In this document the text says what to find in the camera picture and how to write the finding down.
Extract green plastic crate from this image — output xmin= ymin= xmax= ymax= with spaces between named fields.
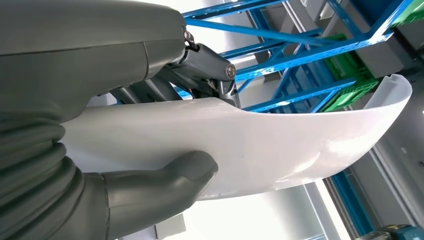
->
xmin=322 ymin=33 xmax=380 ymax=114
xmin=390 ymin=0 xmax=424 ymax=27

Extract blue metal shelf rack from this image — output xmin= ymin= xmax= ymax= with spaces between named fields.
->
xmin=181 ymin=0 xmax=415 ymax=114

